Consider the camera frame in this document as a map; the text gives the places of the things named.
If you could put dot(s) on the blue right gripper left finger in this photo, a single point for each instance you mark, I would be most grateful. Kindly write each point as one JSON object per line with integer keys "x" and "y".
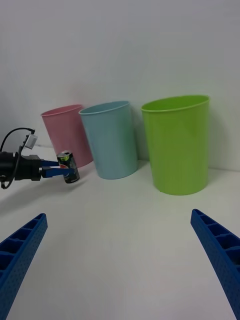
{"x": 22, "y": 252}

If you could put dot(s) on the pink plastic waste bin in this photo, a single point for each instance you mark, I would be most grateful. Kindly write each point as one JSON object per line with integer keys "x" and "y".
{"x": 65, "y": 130}

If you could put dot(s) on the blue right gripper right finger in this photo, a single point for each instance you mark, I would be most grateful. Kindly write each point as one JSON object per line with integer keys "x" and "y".
{"x": 220, "y": 252}

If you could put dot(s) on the green plastic waste bin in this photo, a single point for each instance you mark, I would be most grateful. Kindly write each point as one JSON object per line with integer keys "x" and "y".
{"x": 177, "y": 145}

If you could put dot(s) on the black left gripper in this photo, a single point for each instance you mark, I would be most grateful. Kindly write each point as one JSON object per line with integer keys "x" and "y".
{"x": 28, "y": 167}

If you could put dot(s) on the pale blue plastic waste bin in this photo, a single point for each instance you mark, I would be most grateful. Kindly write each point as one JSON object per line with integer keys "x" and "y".
{"x": 110, "y": 140}

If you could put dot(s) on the silver and black left arm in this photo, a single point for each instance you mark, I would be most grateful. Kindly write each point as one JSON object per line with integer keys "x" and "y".
{"x": 6, "y": 162}

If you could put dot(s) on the black drink can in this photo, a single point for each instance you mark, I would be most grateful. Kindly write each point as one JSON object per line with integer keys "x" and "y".
{"x": 73, "y": 163}

